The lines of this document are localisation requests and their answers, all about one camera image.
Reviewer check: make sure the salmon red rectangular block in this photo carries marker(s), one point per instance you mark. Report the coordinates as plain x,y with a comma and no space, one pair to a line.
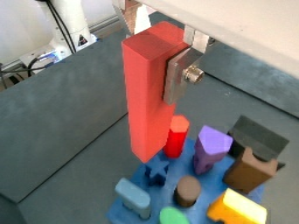
145,53

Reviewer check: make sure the red hexagonal peg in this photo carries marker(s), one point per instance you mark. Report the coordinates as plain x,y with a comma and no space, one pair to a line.
178,127

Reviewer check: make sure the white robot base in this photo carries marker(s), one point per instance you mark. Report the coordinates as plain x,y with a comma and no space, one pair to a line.
70,35

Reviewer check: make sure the black curved block holder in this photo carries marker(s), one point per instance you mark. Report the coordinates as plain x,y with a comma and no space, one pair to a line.
249,134

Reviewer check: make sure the blue peg board base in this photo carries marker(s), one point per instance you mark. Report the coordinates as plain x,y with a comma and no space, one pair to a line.
161,193

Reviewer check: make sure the light blue double peg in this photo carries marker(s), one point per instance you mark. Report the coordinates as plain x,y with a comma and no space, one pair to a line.
134,198

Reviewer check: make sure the brown notched peg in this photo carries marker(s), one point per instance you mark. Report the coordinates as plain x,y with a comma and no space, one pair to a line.
248,172

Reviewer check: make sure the purple pentagon peg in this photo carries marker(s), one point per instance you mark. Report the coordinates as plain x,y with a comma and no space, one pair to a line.
210,147

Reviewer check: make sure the green cylinder peg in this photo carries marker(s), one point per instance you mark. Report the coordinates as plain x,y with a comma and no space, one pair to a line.
172,216

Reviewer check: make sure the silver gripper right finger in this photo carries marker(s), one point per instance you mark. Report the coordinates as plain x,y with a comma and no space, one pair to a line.
182,68

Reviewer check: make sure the dark brown oval peg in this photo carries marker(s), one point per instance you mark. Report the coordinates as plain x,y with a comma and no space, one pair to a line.
186,191

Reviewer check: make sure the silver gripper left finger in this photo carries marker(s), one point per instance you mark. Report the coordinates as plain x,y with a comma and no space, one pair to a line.
132,14

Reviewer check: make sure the yellow arch peg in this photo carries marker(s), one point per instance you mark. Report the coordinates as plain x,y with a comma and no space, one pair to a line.
235,209

